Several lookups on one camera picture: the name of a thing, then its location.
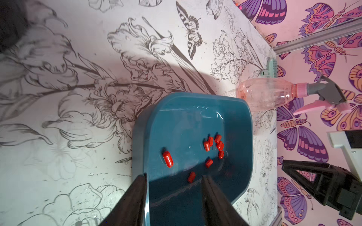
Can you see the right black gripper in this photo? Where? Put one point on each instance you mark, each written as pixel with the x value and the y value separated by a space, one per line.
pixel 333 185

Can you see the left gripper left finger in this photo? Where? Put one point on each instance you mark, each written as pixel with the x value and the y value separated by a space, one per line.
pixel 130 209

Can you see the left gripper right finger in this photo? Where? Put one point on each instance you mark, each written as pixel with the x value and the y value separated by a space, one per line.
pixel 217 210

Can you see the teal plastic storage box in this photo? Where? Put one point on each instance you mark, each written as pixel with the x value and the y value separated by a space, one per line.
pixel 180 123

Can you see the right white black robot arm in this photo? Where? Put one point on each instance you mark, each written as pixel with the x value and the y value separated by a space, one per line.
pixel 350 142

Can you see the red screw sleeve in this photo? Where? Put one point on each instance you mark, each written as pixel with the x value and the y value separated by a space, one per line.
pixel 191 177
pixel 218 138
pixel 221 154
pixel 220 146
pixel 206 146
pixel 209 163
pixel 168 159
pixel 210 141

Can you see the pink spray bottle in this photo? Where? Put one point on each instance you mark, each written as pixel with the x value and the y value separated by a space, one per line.
pixel 262 94

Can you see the green dustpan brush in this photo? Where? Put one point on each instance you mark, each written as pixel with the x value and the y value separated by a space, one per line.
pixel 271 70

